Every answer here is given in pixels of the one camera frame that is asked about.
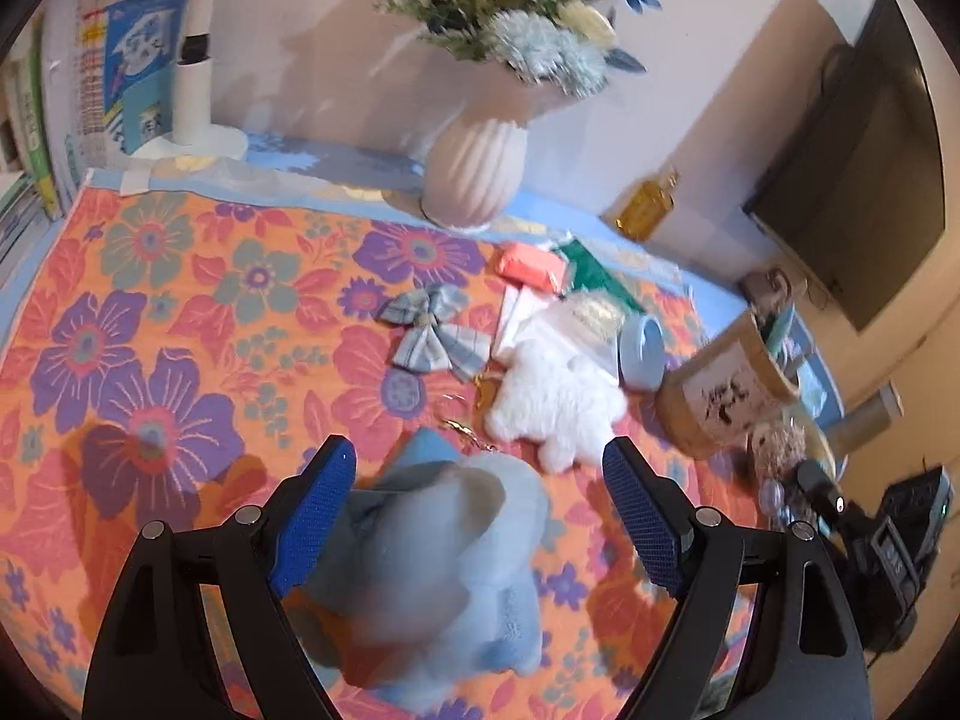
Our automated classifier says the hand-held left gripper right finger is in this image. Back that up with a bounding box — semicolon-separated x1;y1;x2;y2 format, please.
602;435;875;720

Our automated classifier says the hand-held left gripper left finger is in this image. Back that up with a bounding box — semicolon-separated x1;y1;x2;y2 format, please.
81;435;357;720

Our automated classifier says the light blue plush toy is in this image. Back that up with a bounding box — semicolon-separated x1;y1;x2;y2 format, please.
289;426;552;713

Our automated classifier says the white plush toy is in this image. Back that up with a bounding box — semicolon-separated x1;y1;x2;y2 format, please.
484;337;631;475

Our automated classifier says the pink soft packet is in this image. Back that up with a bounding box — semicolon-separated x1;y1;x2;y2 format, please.
493;242;565;293

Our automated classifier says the wooden pen holder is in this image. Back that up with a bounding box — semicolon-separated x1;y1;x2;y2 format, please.
656;311;802;460

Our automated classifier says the tan fluffy plush toy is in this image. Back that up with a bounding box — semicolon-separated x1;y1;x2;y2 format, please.
750;424;809;482

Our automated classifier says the light blue cup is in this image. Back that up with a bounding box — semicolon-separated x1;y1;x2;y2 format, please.
619;313;666;392

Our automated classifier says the plaid fabric bow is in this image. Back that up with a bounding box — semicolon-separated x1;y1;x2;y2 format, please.
375;285;503;382

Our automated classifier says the orange floral cloth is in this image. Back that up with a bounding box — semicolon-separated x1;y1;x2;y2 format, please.
0;187;758;720

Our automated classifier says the bunch of pens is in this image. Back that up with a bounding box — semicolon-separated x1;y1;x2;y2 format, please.
754;304;807;383

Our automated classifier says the white folded cloth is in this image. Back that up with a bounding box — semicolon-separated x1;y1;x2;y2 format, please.
491;289;578;361

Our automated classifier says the green packet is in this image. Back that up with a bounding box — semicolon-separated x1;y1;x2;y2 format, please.
555;236;647;316

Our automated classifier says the amber glass bottle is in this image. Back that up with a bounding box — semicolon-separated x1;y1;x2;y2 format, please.
616;169;681;242

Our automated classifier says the white ribbed vase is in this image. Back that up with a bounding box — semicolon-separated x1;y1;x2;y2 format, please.
420;67;578;230

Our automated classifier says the white lamp base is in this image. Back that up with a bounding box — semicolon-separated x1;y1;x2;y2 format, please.
139;0;248;162

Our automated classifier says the row of books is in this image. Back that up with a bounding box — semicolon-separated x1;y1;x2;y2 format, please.
0;15;67;224

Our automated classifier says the blue and white flower bouquet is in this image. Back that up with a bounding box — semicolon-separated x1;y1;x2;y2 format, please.
375;0;665;98

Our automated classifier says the white cylindrical post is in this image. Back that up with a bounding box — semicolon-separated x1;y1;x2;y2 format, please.
827;388;902;452

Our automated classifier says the gold keychain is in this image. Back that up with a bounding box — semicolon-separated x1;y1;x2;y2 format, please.
442;379;502;457

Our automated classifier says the black wall television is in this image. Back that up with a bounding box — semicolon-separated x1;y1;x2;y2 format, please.
742;0;946;332

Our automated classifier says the blue wall poster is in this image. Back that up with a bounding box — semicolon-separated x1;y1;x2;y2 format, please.
105;0;192;155

